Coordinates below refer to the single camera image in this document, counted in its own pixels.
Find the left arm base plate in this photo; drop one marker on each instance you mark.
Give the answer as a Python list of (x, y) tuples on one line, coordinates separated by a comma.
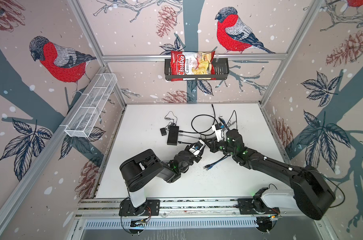
[(148, 208)]

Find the black network switch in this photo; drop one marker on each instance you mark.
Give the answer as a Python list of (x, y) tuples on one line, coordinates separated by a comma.
[(172, 138)]

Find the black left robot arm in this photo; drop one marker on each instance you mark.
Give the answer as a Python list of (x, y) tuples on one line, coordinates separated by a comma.
[(142, 168)]

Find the aluminium front rail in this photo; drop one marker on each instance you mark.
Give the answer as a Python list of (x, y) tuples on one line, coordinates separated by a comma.
[(180, 208)]

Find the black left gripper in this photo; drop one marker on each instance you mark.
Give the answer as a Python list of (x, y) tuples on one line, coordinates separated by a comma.
[(198, 158)]

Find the red cassava chips bag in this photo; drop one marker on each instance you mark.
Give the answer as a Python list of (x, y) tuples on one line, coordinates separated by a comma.
[(183, 64)]

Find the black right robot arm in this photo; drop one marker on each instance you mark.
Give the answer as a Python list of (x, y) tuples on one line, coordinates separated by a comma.
[(312, 194)]

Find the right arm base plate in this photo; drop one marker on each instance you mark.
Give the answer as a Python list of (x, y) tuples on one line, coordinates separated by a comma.
[(251, 206)]

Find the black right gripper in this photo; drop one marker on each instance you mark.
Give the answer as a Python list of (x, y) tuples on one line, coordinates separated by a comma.
[(212, 145)]

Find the white mesh wall shelf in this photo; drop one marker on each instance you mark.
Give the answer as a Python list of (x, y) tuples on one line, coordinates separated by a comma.
[(86, 116)]

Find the black power adapter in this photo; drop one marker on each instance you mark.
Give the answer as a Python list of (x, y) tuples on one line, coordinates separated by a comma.
[(163, 131)]

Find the black wire wall basket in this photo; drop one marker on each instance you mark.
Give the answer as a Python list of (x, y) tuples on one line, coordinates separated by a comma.
[(217, 69)]

